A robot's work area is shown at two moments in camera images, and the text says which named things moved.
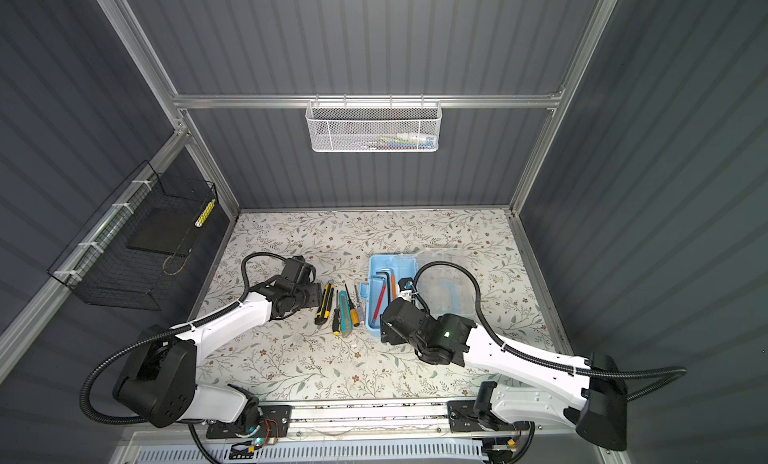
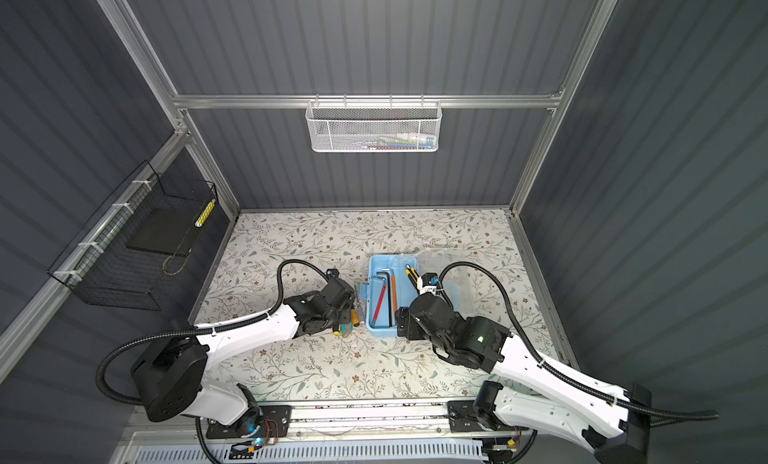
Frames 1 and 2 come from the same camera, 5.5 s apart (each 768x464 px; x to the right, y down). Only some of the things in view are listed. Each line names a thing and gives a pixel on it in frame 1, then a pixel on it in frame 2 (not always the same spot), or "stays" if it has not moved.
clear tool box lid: [446, 289] stays
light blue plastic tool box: [388, 274] stays
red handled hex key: [380, 300] stays
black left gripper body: [311, 296] to [344, 317]
